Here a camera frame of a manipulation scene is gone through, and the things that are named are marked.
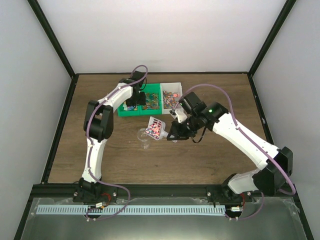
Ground green bin with square lollipops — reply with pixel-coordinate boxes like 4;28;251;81
138;83;162;116

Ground lilac slotted plastic scoop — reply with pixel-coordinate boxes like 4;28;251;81
145;116;168;141

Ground green bin with star candies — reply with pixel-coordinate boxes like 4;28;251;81
117;102;140;117

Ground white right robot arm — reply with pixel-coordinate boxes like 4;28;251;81
166;91;293;202

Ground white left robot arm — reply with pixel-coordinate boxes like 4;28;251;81
79;70;148;202

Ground clear plastic jar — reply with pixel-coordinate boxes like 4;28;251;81
141;140;150;150

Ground clear plastic dome lid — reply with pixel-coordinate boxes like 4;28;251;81
137;128;150;142

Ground white bin with swirl lollipops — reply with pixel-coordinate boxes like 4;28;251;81
160;82;183;115

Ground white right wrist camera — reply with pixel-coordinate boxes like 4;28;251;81
169;108;188;124

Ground light blue slotted cable duct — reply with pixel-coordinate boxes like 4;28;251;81
35;204;226;216

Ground black front mounting rail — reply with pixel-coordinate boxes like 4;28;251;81
29;183;296;203

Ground black enclosure frame post left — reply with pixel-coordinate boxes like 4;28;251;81
27;0;76;78

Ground black enclosure frame post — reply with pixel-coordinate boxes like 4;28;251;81
27;0;76;78
248;0;297;78

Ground black enclosure frame post right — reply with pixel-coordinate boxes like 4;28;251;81
248;0;297;78

